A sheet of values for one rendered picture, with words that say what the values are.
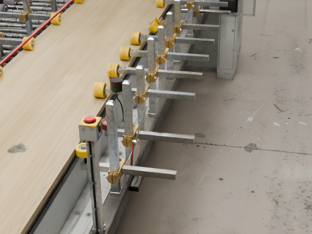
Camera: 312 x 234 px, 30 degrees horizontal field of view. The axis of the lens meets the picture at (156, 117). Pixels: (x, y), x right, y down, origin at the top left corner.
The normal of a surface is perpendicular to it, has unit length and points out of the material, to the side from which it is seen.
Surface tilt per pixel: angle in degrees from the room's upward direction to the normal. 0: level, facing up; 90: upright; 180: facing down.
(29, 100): 0
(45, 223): 90
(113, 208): 0
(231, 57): 90
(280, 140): 0
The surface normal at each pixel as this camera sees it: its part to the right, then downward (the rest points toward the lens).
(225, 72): -0.22, 0.48
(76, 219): -0.02, -0.88
